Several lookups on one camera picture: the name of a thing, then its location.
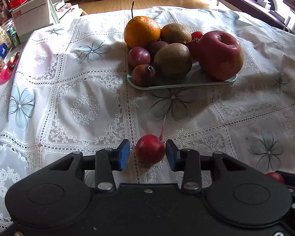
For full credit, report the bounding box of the round red radish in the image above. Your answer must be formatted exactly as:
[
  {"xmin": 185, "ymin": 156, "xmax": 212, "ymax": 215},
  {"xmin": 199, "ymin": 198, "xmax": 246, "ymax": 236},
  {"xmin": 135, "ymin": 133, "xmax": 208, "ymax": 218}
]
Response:
[{"xmin": 265, "ymin": 172, "xmax": 285, "ymax": 184}]

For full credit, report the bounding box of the white lace tablecloth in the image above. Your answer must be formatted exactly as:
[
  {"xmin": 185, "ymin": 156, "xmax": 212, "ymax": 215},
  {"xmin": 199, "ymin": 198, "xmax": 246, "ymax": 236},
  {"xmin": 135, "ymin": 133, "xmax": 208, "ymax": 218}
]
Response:
[{"xmin": 0, "ymin": 6, "xmax": 295, "ymax": 232}]

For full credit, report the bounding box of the lower dark plum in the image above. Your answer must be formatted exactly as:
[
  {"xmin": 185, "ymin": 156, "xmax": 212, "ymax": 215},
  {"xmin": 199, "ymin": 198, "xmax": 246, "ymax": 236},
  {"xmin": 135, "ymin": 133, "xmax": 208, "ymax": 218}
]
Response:
[{"xmin": 132, "ymin": 64, "xmax": 156, "ymax": 87}]

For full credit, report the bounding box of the upper red plum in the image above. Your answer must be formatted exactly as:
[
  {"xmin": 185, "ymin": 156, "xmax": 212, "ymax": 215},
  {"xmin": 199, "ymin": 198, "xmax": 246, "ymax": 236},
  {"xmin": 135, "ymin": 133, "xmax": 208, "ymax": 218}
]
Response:
[{"xmin": 128, "ymin": 47, "xmax": 151, "ymax": 69}]

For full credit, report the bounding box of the brown kiwi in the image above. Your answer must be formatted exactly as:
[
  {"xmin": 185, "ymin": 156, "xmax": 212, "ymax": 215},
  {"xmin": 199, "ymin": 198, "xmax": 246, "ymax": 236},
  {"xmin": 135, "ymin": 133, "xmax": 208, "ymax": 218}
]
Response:
[
  {"xmin": 153, "ymin": 43, "xmax": 192, "ymax": 77},
  {"xmin": 160, "ymin": 23, "xmax": 192, "ymax": 45}
]

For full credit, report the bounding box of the large red apple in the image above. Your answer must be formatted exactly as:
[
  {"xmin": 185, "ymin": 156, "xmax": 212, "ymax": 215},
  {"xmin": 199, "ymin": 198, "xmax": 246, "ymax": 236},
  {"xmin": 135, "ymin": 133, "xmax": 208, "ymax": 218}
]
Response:
[{"xmin": 197, "ymin": 30, "xmax": 244, "ymax": 81}]

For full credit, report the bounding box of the back brown kiwi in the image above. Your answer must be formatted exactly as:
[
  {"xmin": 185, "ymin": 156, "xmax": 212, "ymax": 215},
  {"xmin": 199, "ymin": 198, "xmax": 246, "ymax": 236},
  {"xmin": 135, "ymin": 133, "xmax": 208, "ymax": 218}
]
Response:
[{"xmin": 160, "ymin": 23, "xmax": 192, "ymax": 45}]

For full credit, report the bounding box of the red tomato behind apple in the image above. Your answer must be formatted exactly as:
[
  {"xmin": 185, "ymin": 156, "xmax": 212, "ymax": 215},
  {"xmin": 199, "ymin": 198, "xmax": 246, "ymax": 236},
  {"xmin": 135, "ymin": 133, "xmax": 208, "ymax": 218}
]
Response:
[{"xmin": 187, "ymin": 31, "xmax": 204, "ymax": 60}]

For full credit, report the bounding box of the orange with stem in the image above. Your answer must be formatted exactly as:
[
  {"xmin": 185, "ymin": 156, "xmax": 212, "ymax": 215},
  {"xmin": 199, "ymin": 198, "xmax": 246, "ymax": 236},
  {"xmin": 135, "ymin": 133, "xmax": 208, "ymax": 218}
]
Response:
[{"xmin": 124, "ymin": 2, "xmax": 161, "ymax": 48}]

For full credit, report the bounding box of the pale green fruit plate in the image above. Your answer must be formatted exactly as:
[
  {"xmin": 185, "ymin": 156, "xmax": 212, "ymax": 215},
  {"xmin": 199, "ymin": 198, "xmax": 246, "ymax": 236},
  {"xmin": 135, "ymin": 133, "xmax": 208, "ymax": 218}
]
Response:
[{"xmin": 126, "ymin": 59, "xmax": 238, "ymax": 91}]

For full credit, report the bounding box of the white cardboard box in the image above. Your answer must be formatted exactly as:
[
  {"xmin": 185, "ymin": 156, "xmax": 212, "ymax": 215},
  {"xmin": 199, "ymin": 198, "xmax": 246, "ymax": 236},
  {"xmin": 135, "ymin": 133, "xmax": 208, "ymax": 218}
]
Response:
[{"xmin": 11, "ymin": 0, "xmax": 60, "ymax": 43}]

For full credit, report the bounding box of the red radish with tail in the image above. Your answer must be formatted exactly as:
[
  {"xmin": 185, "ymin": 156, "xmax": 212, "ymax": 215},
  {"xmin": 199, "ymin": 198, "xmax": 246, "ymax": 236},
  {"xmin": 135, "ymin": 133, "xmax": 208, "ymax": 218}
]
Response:
[{"xmin": 135, "ymin": 117, "xmax": 166, "ymax": 165}]

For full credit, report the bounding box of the front brown kiwi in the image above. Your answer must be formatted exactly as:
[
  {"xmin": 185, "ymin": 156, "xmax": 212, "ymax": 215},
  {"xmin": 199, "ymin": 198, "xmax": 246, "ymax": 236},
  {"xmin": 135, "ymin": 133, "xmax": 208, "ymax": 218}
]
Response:
[{"xmin": 153, "ymin": 43, "xmax": 192, "ymax": 77}]

